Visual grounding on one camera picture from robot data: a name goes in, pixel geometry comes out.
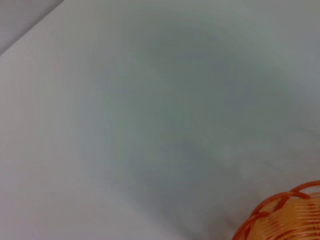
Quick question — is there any orange woven plastic basket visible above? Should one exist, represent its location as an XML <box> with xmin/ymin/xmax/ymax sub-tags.
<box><xmin>231</xmin><ymin>180</ymin><xmax>320</xmax><ymax>240</ymax></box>

